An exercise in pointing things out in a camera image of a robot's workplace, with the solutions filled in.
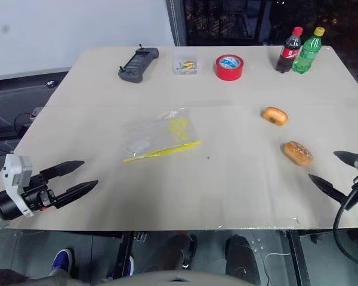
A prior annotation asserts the dark rounded foot shape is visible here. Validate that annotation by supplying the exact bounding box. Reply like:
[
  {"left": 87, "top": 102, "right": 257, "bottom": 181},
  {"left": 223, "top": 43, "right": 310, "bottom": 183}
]
[
  {"left": 224, "top": 234, "right": 262, "bottom": 285},
  {"left": 149, "top": 233, "right": 198, "bottom": 272}
]

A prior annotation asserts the black table leg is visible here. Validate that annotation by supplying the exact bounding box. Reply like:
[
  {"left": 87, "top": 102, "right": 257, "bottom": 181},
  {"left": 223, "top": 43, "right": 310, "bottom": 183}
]
[
  {"left": 114, "top": 231, "right": 134, "bottom": 279},
  {"left": 285, "top": 229, "right": 307, "bottom": 286}
]

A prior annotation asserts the green soda bottle yellow cap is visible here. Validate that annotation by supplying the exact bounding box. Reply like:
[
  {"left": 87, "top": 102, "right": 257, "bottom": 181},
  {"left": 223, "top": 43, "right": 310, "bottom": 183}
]
[{"left": 291, "top": 26, "right": 326, "bottom": 75}]

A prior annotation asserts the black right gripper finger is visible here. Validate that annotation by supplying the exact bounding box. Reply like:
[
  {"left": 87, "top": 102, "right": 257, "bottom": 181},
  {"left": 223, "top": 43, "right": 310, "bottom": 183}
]
[
  {"left": 333, "top": 150, "right": 358, "bottom": 167},
  {"left": 308, "top": 174, "right": 346, "bottom": 205}
]

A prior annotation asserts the clear yellow-zip plastic bag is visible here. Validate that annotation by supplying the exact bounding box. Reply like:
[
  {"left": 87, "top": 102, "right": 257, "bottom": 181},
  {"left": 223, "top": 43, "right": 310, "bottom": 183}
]
[{"left": 121, "top": 107, "right": 202, "bottom": 164}]

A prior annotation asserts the orange donut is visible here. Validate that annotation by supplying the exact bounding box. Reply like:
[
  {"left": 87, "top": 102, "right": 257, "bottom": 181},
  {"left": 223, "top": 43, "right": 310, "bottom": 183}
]
[{"left": 262, "top": 106, "right": 289, "bottom": 128}]

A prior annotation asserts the small clear plastic bag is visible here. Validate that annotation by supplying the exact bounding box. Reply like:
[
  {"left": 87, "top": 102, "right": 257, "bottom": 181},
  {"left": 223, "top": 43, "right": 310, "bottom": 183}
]
[{"left": 171, "top": 51, "right": 200, "bottom": 76}]

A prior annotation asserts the grey window frame post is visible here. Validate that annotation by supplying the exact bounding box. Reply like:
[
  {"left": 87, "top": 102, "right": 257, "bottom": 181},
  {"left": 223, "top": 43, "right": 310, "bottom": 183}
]
[{"left": 165, "top": 0, "right": 188, "bottom": 47}]

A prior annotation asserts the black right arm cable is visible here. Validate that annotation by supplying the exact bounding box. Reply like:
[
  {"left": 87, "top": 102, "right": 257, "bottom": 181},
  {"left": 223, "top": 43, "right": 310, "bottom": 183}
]
[{"left": 332, "top": 175, "right": 358, "bottom": 269}]

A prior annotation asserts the blue shoe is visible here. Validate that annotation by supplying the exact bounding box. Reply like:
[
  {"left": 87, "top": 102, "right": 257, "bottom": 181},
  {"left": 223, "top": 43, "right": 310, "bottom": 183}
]
[
  {"left": 51, "top": 248, "right": 75, "bottom": 273},
  {"left": 108, "top": 255, "right": 135, "bottom": 279}
]

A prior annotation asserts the white floor cable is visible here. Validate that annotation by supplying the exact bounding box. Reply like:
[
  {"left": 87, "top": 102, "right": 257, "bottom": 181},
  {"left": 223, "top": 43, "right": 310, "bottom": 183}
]
[{"left": 263, "top": 252, "right": 289, "bottom": 286}]

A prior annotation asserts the cola bottle red cap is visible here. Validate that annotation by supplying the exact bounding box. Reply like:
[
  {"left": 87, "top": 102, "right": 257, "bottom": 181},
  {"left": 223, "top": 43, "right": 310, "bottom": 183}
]
[{"left": 275, "top": 26, "right": 305, "bottom": 74}]

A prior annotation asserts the red tape roll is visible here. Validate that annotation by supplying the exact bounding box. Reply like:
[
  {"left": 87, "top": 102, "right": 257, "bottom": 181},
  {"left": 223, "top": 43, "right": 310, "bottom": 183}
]
[{"left": 213, "top": 54, "right": 246, "bottom": 82}]

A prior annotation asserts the hot dog bun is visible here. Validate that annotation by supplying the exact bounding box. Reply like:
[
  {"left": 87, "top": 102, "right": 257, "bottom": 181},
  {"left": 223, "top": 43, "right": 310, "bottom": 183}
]
[{"left": 283, "top": 141, "right": 314, "bottom": 167}]

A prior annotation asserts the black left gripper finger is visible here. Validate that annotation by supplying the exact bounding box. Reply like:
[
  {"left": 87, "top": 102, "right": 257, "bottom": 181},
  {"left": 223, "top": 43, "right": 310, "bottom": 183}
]
[
  {"left": 40, "top": 160, "right": 86, "bottom": 181},
  {"left": 54, "top": 179, "right": 99, "bottom": 209}
]

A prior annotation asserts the black floor cable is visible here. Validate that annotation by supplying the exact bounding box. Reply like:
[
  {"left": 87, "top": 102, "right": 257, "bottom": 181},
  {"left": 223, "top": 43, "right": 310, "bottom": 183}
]
[{"left": 0, "top": 111, "right": 34, "bottom": 150}]

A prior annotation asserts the grey device with red part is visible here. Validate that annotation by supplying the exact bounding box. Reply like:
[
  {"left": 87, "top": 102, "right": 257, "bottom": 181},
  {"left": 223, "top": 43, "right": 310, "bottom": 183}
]
[{"left": 29, "top": 107, "right": 43, "bottom": 122}]

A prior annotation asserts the grey robot torso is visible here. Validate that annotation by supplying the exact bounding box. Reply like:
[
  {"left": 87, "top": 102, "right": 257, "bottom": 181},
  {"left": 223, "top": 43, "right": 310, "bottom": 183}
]
[{"left": 100, "top": 269, "right": 258, "bottom": 286}]

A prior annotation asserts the grey handheld controller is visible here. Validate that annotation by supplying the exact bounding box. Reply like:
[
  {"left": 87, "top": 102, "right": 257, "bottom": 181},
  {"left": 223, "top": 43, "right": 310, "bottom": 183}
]
[{"left": 117, "top": 43, "right": 161, "bottom": 83}]

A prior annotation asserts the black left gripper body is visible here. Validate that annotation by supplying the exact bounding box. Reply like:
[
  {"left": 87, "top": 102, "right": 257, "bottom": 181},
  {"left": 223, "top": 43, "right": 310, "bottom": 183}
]
[{"left": 21, "top": 172, "right": 62, "bottom": 211}]

